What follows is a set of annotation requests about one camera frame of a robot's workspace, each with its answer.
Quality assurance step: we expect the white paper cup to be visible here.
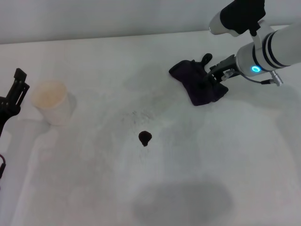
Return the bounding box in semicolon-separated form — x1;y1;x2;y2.
31;80;71;126

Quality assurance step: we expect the black white wrist camera housing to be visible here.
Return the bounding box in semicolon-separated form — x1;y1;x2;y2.
208;0;267;37

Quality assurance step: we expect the dark purple cable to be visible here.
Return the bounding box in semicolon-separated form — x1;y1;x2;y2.
0;153;7;185

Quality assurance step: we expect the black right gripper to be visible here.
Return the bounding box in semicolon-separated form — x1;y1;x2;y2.
199;54;238;91

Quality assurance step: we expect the grey cable with metal plug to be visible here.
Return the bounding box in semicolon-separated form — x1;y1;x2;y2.
241;70;284;87

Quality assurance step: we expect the dark purple rag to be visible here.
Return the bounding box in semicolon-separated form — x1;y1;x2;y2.
168;53;229;107

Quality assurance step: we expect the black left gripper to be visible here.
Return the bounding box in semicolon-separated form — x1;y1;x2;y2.
0;68;30;140

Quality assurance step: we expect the black water stain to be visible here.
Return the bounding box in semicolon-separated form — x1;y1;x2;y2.
138;130;152;147

